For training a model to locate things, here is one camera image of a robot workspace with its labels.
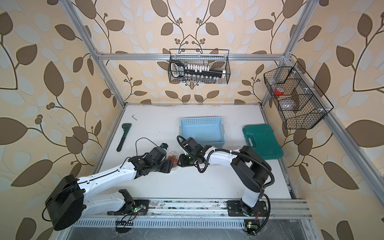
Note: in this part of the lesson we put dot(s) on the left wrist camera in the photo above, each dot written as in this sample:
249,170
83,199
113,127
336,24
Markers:
159,153

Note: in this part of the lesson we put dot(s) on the black wire basket on wall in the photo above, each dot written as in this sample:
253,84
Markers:
217,59
313,104

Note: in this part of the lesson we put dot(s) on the clear lidded jar in basket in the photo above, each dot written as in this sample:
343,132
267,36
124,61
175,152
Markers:
288,105

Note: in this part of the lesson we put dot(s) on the red tape roll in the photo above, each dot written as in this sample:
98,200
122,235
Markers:
279,91

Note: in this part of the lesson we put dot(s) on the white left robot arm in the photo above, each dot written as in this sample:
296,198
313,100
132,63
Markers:
75,198

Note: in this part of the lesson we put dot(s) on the black wire basket on right wall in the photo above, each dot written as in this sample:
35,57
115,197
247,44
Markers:
313,104

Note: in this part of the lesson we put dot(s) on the black wire basket on back wall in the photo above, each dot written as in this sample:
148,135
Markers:
217,59

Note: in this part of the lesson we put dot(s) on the strawberries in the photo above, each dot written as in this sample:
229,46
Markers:
173,158

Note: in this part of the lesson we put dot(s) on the green pipe wrench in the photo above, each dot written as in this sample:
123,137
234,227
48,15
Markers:
126,128

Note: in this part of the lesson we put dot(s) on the green plastic tool case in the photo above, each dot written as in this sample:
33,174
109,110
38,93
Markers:
262,140

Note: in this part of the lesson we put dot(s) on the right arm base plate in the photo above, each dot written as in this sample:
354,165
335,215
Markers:
240,209

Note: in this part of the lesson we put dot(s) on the black socket set holder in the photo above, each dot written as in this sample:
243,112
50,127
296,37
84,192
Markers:
179,70

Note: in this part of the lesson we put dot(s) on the clear clamshell container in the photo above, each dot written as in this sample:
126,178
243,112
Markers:
234,148
173,153

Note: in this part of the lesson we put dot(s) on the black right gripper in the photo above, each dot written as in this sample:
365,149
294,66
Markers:
183,162

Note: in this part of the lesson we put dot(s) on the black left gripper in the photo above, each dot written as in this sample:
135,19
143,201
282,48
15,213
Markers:
168,167

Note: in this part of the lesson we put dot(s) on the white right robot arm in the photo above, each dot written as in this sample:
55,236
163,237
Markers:
253,171

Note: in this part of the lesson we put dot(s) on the light blue perforated plastic basket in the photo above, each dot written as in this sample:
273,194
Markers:
205,131

